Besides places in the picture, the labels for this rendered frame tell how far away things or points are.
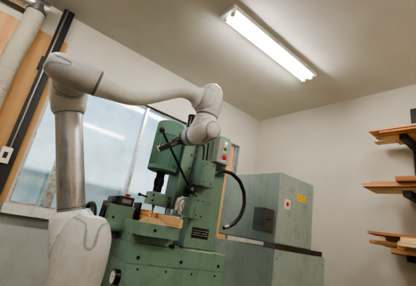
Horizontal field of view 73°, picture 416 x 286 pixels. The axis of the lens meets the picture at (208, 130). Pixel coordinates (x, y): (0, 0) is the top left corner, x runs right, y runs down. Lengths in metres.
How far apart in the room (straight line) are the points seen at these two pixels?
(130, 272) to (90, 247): 0.56
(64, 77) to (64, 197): 0.43
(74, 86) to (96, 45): 2.25
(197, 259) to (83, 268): 0.81
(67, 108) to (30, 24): 1.91
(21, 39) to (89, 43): 0.66
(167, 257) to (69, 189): 0.64
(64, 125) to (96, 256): 0.50
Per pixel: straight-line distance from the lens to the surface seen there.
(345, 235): 3.48
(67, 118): 1.21
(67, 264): 0.97
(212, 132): 1.17
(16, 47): 2.93
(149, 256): 1.51
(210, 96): 1.26
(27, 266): 2.97
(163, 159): 1.68
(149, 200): 1.68
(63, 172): 1.18
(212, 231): 1.82
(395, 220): 3.32
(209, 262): 1.70
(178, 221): 1.41
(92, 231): 0.97
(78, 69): 1.09
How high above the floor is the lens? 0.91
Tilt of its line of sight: 20 degrees up
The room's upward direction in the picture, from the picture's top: 10 degrees clockwise
